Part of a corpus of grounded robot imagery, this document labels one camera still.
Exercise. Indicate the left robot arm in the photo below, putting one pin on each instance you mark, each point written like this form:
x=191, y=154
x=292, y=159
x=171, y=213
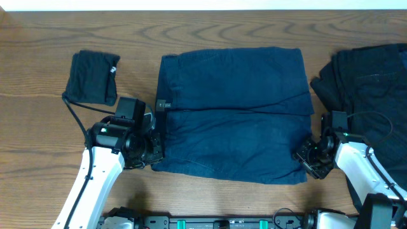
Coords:
x=117, y=145

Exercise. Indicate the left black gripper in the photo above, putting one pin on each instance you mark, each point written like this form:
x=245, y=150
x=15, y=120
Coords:
x=157, y=156

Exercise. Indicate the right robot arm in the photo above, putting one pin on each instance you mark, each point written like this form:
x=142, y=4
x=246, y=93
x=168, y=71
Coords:
x=383, y=200

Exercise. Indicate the black clothes pile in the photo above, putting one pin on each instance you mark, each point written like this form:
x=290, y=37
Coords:
x=369, y=84

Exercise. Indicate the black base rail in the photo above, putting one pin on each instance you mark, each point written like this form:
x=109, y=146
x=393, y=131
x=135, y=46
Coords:
x=206, y=222

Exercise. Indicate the dark blue shorts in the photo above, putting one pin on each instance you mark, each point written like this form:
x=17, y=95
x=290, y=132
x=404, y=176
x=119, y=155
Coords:
x=234, y=114

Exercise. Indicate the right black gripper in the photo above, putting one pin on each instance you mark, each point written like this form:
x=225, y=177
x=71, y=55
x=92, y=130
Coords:
x=301, y=153

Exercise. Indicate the small folded black garment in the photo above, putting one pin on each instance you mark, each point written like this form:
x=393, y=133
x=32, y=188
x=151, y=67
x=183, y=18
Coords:
x=92, y=78

